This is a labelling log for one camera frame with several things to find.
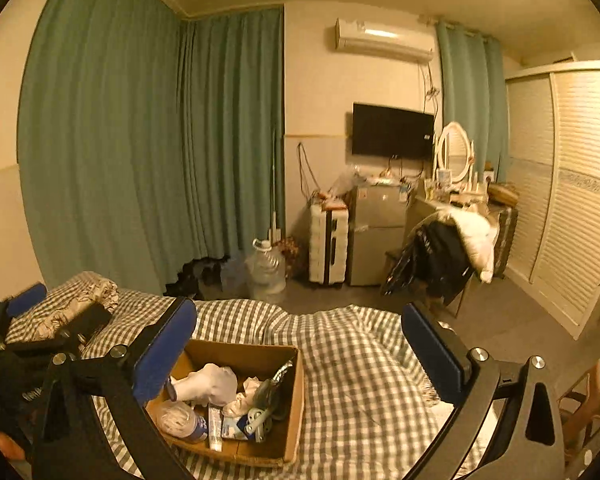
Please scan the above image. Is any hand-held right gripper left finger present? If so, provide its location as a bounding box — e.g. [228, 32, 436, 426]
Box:
[30, 296, 201, 480]

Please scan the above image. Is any black wall television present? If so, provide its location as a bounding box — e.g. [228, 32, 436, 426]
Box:
[351, 102, 436, 161]

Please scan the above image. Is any wooden chair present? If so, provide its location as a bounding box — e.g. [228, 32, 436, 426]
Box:
[382, 247, 481, 317]

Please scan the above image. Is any white toothpaste tube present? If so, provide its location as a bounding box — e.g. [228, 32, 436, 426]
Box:
[208, 404, 226, 451]

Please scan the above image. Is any white oval mirror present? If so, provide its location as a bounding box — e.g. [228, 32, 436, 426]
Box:
[436, 121, 474, 184]

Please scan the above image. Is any clear plastic bag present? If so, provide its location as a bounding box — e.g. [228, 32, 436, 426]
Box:
[328, 165, 363, 197]

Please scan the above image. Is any white sock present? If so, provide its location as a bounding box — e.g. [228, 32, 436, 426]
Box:
[172, 363, 239, 407]

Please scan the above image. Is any wide green curtain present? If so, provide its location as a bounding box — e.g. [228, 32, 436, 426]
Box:
[17, 0, 286, 302]

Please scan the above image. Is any brown cardboard box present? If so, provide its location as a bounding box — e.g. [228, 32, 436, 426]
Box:
[145, 338, 306, 466]

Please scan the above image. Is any white mop pole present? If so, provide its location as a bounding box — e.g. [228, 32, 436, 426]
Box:
[270, 130, 281, 233]

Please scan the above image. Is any white suitcase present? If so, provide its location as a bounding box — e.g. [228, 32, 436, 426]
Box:
[308, 202, 351, 289]

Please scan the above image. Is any chair with black jacket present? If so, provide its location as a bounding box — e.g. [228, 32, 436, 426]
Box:
[382, 220, 473, 307]

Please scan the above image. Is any person's left hand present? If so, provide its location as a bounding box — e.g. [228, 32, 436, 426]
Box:
[0, 431, 27, 462]

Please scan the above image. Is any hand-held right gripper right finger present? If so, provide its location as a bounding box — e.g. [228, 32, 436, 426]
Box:
[401, 301, 567, 480]

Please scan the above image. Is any narrow green curtain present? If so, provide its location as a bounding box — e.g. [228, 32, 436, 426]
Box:
[434, 20, 511, 187]

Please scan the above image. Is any black cloth pile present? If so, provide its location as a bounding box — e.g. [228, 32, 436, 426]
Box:
[164, 255, 231, 299]

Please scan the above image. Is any clear plastic jar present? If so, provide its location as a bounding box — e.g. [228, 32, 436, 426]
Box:
[157, 400, 210, 445]

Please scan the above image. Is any grey white checked blanket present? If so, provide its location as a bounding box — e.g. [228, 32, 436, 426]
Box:
[5, 271, 487, 480]

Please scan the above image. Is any white padded coat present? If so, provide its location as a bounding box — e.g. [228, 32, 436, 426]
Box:
[437, 208, 499, 284]

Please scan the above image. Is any silver small fridge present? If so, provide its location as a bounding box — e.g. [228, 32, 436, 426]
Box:
[346, 185, 412, 287]

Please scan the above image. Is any blue white tissue pack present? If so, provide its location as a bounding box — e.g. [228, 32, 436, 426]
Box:
[220, 414, 256, 442]

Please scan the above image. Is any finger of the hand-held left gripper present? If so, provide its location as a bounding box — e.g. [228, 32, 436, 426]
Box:
[6, 282, 49, 317]
[10, 302, 114, 358]

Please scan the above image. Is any brown woven bag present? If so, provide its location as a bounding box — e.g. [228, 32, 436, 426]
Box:
[487, 182, 520, 207]

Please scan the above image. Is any large clear water jug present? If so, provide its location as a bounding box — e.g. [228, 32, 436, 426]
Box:
[245, 239, 287, 306]

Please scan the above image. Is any dark hard suitcase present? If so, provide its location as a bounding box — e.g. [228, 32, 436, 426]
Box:
[490, 205, 520, 279]

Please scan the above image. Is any white air conditioner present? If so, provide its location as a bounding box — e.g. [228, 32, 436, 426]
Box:
[334, 17, 437, 65]

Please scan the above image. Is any white louvred wardrobe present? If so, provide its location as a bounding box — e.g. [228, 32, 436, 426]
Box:
[504, 60, 600, 342]

